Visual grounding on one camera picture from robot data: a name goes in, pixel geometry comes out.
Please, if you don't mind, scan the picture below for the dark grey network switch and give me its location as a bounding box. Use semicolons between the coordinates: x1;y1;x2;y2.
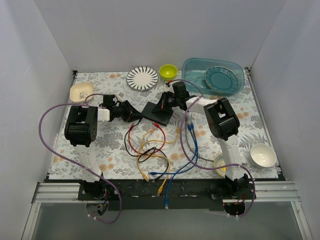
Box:
141;101;174;126

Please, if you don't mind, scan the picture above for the red ethernet cable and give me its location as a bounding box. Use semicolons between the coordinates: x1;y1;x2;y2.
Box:
137;121;167;163
127;124;141;155

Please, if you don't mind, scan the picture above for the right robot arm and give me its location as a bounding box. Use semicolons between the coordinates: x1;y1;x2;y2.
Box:
151;80;246;199

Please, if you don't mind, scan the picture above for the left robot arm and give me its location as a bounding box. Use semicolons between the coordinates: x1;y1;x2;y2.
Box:
64;94;142;183

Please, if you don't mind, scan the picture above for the lime green bowl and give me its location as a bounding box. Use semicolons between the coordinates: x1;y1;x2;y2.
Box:
159;64;178;81

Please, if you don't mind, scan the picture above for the striped white plate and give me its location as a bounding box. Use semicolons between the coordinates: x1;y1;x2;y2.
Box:
126;66;159;91

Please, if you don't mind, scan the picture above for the teal plastic tub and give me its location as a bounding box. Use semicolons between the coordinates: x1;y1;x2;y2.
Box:
181;58;245;96

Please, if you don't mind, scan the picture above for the teal glass plate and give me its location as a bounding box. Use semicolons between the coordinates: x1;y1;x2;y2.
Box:
205;66;239;92

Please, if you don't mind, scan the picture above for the cream square dish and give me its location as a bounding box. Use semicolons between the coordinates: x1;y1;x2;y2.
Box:
69;82;94;104

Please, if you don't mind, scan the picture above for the yellow patterned small bowl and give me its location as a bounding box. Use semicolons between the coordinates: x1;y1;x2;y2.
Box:
213;153;226;178

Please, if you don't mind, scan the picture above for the white ceramic bowl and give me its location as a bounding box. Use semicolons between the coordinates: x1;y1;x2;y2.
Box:
250;143;277;168

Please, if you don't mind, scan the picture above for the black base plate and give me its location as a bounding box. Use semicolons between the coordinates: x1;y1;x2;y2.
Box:
77;179;255;211

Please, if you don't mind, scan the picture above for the aluminium frame rail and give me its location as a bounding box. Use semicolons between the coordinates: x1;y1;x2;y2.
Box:
21;181;313;240

